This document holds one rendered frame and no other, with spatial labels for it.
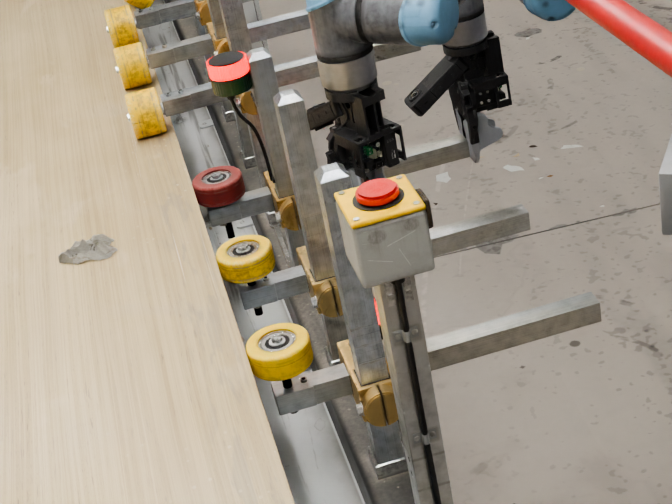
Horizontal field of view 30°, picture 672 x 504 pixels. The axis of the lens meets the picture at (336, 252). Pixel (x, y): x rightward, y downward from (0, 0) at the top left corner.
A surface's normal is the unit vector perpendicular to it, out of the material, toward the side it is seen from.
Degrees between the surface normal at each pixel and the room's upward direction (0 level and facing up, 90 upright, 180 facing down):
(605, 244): 0
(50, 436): 0
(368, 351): 90
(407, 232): 90
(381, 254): 90
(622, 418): 0
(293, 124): 90
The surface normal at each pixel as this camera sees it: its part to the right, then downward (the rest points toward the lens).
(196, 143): -0.18, -0.85
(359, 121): -0.82, 0.40
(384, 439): 0.23, 0.45
